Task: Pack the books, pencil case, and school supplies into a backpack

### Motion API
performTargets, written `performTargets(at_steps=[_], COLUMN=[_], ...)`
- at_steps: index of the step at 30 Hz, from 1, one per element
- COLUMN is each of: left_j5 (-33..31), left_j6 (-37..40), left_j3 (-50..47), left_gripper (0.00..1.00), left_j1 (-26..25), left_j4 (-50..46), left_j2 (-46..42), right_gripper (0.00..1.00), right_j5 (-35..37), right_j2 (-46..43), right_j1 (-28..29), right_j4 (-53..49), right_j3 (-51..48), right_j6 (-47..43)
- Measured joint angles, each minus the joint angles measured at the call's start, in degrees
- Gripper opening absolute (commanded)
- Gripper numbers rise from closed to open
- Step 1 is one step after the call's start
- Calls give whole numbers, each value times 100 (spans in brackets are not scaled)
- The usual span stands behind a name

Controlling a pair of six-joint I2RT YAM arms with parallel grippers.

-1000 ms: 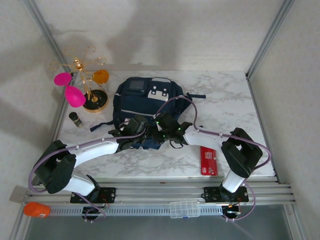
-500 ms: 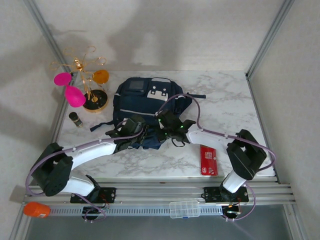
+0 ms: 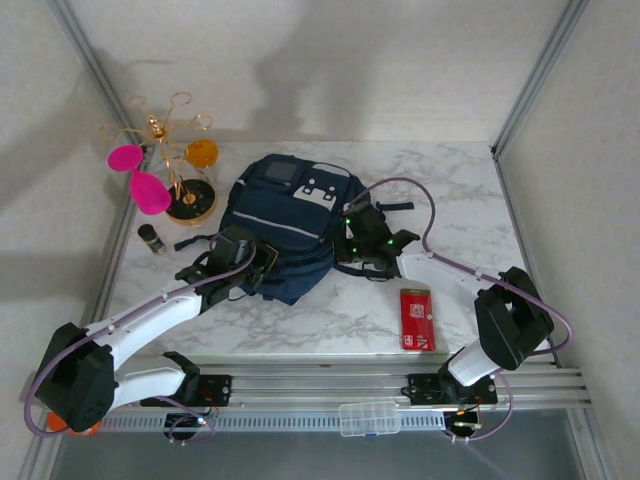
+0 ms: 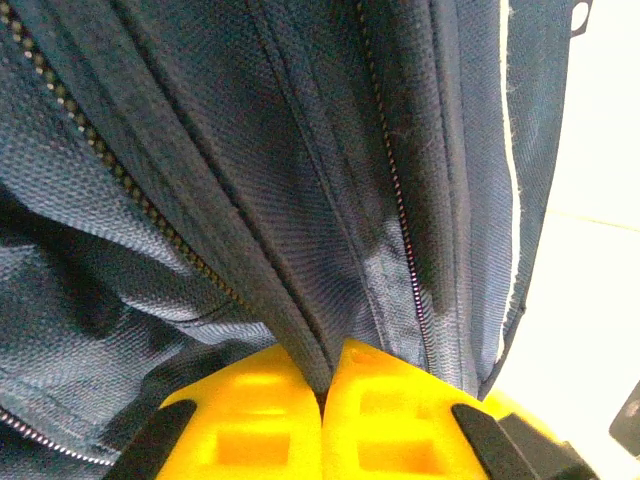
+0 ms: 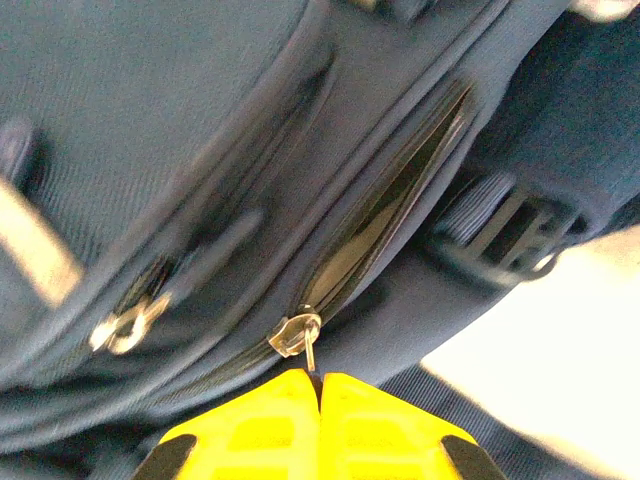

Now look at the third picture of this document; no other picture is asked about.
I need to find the navy blue school backpack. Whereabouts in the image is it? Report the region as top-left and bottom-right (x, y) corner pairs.
(174, 153), (421, 305)

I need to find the red booklet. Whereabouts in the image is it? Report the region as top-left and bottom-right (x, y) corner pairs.
(399, 285), (437, 352)

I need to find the small dark bottle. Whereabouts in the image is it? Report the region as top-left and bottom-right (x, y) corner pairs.
(137, 223), (168, 257)

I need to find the pink plastic wine glass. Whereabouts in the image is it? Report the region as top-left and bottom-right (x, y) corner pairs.
(107, 143), (147, 172)
(129, 168), (174, 216)

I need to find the orange plastic wine glass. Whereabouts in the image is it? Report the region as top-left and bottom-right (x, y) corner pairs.
(184, 139), (222, 183)

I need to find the clear plastic organizer box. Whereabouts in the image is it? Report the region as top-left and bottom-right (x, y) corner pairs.
(338, 400), (402, 438)

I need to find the orange plastic cup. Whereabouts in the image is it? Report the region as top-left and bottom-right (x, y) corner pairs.
(47, 414), (104, 437)

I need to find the gold wire glass rack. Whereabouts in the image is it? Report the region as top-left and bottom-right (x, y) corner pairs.
(98, 91), (220, 227)

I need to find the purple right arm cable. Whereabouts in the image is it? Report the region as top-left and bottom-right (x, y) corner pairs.
(347, 178), (574, 445)

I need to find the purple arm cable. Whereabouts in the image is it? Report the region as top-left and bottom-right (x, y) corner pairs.
(23, 230), (261, 446)
(347, 178), (574, 445)

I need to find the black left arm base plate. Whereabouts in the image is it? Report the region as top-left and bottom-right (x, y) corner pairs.
(149, 373), (234, 408)

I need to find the aluminium side rail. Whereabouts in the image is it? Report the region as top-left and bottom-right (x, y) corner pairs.
(74, 144), (154, 364)
(492, 149), (560, 364)

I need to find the aluminium mounting rail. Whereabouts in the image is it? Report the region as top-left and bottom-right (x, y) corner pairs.
(112, 363), (595, 410)

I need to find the grey slotted cable duct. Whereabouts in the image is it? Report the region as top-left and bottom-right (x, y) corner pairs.
(97, 410), (447, 433)

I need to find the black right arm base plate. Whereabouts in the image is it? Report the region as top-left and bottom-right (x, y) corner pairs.
(407, 372), (500, 407)

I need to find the aluminium frame post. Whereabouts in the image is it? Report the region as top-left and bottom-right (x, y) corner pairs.
(491, 0), (590, 157)
(47, 0), (147, 151)

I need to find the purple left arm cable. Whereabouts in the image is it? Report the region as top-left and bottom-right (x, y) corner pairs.
(23, 230), (261, 446)

